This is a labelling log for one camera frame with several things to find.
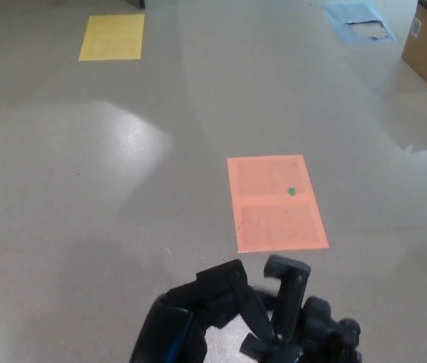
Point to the orange paper sheet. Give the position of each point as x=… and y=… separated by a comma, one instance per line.
x=274, y=223

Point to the dark furniture base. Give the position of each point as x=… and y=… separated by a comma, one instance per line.
x=139, y=3

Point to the black phone stand with clamp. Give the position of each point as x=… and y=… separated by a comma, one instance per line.
x=293, y=298

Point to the blue plastic sheet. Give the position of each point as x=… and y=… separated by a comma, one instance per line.
x=344, y=15

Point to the yellow paper sheet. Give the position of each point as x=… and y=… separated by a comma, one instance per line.
x=111, y=38

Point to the small green sticker dot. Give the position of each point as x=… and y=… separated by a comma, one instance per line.
x=291, y=191

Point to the torn white paper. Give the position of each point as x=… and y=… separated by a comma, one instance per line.
x=368, y=30

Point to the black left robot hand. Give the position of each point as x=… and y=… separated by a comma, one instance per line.
x=168, y=325

